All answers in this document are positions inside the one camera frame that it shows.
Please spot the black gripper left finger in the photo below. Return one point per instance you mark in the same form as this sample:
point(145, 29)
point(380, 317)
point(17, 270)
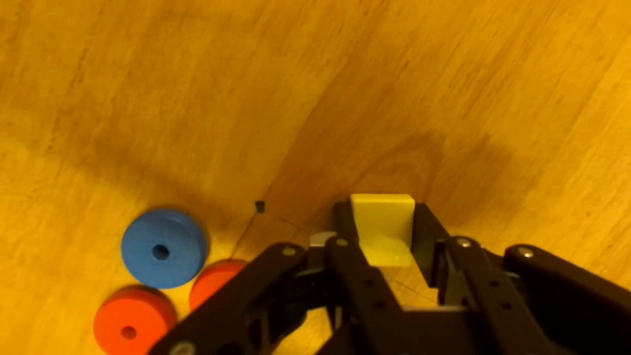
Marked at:
point(366, 297)

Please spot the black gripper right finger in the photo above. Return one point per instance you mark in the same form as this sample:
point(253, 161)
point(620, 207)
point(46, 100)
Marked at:
point(464, 276)

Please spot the yellow square block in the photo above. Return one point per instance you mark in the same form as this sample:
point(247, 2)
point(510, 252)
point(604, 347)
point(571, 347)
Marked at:
point(385, 226)

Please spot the orange disc near gripper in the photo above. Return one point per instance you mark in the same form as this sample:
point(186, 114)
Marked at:
point(214, 278)

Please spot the blue disc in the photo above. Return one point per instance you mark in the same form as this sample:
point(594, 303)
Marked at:
point(165, 246)

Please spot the red disc lower left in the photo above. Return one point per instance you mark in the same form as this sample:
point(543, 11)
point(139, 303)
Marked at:
point(131, 319)

